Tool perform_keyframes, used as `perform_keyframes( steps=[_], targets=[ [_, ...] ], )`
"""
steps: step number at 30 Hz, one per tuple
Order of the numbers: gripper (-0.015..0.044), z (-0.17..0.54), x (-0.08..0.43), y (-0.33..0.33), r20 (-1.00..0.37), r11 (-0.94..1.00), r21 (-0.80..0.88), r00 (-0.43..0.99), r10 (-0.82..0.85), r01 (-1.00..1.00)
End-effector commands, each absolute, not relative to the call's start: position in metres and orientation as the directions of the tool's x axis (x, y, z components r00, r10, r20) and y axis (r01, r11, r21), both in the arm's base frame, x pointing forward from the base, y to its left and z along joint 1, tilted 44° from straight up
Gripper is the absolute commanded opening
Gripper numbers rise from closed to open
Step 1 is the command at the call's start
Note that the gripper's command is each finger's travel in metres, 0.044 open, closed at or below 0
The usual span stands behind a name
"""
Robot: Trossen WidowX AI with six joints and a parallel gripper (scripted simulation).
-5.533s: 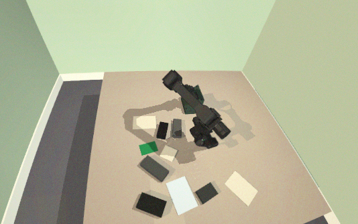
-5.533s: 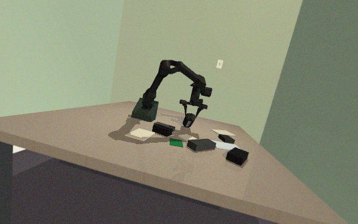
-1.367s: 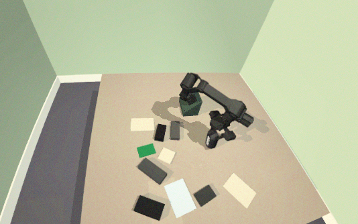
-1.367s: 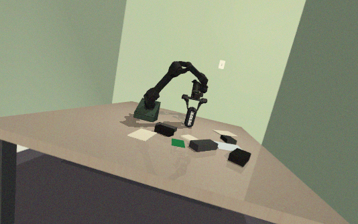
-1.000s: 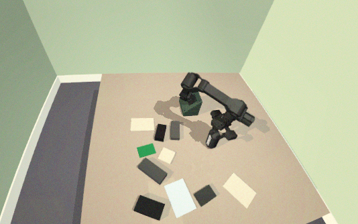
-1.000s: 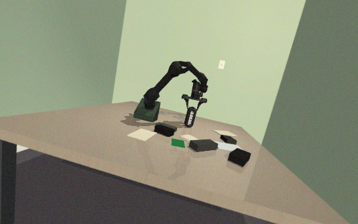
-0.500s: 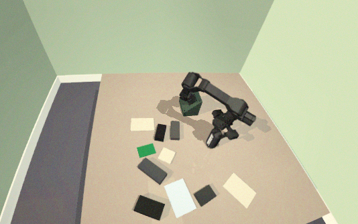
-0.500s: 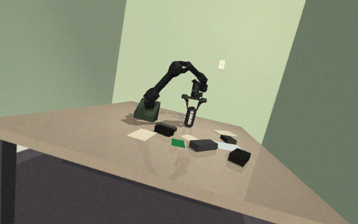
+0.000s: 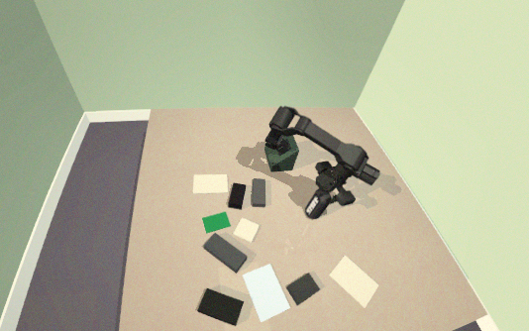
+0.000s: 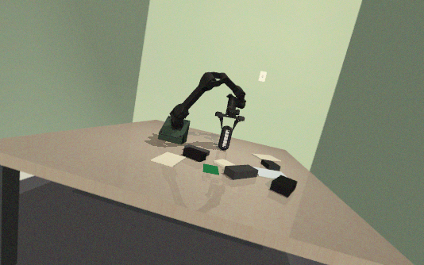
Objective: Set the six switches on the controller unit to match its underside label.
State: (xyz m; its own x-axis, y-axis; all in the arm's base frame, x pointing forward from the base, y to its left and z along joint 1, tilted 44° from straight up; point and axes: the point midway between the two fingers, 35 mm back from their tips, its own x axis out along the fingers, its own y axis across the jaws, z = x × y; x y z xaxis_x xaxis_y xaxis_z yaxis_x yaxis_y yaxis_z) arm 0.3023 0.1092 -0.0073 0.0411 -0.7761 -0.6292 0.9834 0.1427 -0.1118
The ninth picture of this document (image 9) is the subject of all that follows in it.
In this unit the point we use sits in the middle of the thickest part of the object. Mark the green flat rectangular card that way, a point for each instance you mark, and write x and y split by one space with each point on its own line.
215 222

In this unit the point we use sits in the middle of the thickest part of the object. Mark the dark grey controller unit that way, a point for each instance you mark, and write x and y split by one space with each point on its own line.
317 204

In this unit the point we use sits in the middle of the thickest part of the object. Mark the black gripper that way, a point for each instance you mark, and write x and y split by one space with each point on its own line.
343 197

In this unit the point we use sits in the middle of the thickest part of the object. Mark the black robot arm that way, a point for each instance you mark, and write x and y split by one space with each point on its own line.
351 159

